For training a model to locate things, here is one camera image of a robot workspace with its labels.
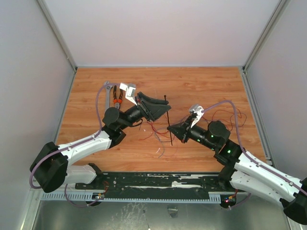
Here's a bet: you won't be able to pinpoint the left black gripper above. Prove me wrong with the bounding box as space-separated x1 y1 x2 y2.
119 92 172 130

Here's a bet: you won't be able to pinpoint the black zip tie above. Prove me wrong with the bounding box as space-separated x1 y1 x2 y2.
164 94 173 146

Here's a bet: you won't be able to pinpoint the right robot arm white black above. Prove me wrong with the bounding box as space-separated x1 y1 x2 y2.
167 115 307 225

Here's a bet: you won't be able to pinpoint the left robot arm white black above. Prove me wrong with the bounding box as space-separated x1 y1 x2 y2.
30 92 171 193

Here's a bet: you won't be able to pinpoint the orange black pliers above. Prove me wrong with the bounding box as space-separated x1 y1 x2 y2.
113 85 123 109

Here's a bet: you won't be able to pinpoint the silver adjustable wrench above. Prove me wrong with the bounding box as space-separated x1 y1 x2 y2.
104 81 113 111

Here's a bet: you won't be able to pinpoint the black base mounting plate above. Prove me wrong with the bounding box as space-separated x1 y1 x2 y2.
75 172 235 200

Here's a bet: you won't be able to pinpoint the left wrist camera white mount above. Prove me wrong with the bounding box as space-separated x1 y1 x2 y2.
119 82 137 105

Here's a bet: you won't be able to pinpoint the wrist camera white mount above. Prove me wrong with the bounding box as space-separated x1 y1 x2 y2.
189 104 204 127
119 82 137 105

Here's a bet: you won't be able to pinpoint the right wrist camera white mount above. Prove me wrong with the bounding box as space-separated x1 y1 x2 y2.
189 104 204 127

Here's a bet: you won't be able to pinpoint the grey slotted cable duct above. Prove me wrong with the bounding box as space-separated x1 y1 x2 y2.
40 191 221 204

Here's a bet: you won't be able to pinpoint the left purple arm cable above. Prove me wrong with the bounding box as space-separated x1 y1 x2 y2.
28 83 125 207

